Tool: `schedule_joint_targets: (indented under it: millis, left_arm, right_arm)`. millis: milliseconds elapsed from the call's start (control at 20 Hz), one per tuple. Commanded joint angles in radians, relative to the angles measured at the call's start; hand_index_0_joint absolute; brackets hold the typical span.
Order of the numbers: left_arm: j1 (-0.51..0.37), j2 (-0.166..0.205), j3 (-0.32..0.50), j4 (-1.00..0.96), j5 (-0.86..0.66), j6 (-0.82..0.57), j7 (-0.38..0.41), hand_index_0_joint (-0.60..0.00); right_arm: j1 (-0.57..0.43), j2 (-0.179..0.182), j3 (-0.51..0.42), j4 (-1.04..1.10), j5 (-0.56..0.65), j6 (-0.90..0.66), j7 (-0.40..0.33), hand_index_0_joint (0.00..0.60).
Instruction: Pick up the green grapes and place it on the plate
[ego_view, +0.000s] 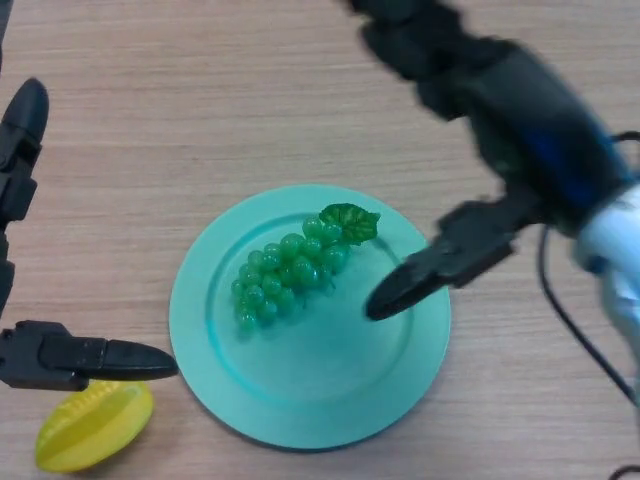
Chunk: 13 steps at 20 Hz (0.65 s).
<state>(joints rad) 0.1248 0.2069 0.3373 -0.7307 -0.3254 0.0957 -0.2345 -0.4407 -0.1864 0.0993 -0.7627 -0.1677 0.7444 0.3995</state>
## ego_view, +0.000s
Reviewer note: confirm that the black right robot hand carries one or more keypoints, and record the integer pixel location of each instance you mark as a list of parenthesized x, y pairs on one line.
[(540, 135)]

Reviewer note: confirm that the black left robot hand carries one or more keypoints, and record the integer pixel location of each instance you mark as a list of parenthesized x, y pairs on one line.
[(20, 170)]

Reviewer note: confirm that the green grape bunch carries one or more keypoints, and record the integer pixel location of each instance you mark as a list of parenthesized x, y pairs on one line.
[(290, 265)]

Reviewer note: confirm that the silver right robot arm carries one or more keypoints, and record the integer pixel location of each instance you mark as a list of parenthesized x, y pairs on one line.
[(620, 250)]

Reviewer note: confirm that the teal round plate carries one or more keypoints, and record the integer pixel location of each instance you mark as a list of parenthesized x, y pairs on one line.
[(325, 360)]

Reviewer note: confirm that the yellow starfruit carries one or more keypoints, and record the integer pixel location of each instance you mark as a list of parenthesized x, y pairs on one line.
[(92, 427)]

